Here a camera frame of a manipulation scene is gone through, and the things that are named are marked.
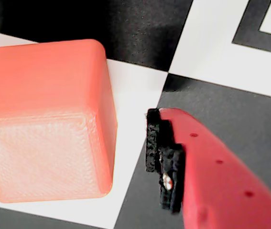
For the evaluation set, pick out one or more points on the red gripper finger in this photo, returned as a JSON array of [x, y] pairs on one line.
[[221, 179]]

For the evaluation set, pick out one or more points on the orange cube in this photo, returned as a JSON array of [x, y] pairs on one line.
[[42, 107]]

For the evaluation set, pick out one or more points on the black white marker board mat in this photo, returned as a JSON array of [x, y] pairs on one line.
[[209, 59]]

